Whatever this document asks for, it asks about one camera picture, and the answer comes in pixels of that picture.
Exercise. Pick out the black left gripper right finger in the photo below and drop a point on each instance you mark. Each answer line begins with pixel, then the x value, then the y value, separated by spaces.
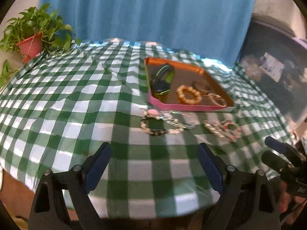
pixel 246 199

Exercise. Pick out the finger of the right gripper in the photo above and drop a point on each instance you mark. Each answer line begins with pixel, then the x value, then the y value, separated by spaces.
pixel 283 148

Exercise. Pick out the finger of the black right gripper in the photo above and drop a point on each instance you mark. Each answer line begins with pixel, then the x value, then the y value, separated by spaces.
pixel 275 162

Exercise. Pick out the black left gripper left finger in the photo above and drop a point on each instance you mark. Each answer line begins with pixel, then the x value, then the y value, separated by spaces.
pixel 49 210

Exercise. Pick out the white paper label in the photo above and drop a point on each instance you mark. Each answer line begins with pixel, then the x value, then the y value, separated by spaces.
pixel 272 67

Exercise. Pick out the dark storage bin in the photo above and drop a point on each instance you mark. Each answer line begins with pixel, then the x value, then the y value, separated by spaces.
pixel 289 94

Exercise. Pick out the brown amber bangle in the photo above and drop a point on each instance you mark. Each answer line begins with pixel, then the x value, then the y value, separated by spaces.
pixel 202 87

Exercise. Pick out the pink heart charm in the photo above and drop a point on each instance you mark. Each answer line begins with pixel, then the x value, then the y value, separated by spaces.
pixel 151 113

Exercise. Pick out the pink orange tray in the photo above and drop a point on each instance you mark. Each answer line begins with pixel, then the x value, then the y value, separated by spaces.
pixel 182 96

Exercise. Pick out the green white checkered tablecloth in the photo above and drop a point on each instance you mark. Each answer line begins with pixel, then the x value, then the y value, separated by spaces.
pixel 58 110

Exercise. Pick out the black green smartwatch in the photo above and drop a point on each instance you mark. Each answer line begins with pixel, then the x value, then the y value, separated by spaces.
pixel 161 82

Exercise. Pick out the blue curtain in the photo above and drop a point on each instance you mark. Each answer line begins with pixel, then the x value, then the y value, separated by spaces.
pixel 215 29

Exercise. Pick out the red plant pot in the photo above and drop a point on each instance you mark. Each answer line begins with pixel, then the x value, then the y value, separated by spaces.
pixel 31 47

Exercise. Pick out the green potted plant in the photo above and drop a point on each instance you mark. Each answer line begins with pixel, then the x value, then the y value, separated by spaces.
pixel 58 37

